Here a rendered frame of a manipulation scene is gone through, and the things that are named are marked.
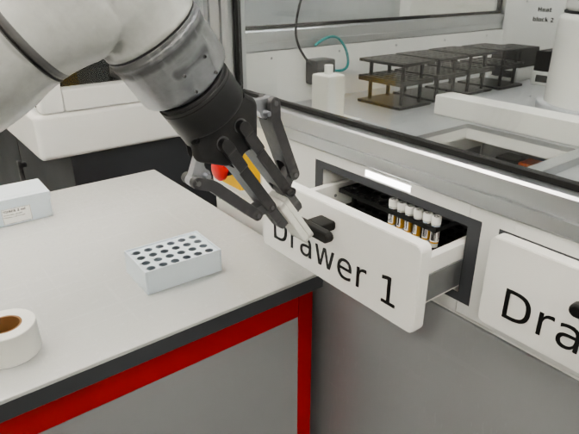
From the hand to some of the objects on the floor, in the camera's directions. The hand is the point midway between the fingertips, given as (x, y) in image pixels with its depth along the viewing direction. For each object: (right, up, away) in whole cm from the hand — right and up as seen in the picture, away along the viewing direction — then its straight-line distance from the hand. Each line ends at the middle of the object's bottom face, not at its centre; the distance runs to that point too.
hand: (289, 216), depth 62 cm
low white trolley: (-37, -75, +60) cm, 103 cm away
